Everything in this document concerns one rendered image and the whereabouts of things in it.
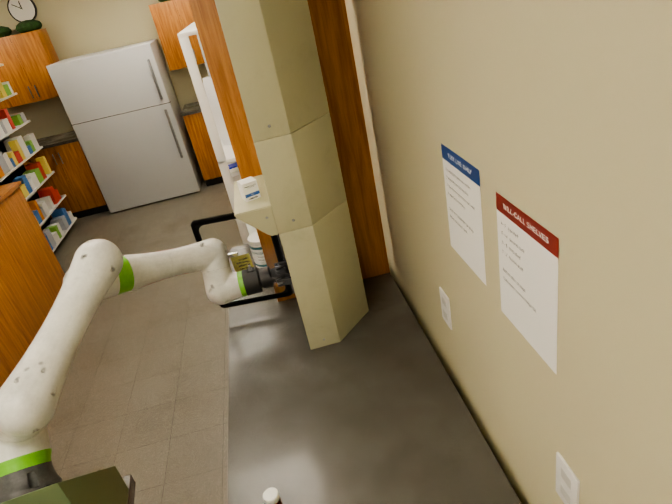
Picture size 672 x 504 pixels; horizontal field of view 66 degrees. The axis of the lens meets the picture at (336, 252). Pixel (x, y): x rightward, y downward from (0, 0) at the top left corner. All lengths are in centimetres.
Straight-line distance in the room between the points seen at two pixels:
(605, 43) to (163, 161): 623
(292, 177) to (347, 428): 75
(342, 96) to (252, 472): 126
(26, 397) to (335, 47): 137
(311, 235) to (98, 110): 522
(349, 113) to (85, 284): 105
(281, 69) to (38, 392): 100
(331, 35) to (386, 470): 136
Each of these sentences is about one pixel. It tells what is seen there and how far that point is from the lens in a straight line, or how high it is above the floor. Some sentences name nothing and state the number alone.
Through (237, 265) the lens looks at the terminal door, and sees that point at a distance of 204.
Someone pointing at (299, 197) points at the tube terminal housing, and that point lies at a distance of 158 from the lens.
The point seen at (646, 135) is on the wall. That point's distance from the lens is 64.
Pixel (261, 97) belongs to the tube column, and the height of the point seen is 183.
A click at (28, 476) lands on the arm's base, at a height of 120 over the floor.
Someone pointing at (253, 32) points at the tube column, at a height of 199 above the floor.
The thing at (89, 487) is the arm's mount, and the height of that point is 115.
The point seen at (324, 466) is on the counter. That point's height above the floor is 94.
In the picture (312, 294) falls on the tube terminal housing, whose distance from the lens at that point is 174.
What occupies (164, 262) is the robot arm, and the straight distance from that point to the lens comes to 174.
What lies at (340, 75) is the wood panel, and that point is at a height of 177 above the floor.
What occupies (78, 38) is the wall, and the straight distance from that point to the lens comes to 728.
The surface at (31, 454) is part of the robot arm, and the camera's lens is 150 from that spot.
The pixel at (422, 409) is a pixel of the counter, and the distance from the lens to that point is 159.
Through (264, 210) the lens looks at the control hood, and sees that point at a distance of 159.
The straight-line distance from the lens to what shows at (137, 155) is 671.
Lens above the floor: 209
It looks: 28 degrees down
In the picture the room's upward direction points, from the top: 12 degrees counter-clockwise
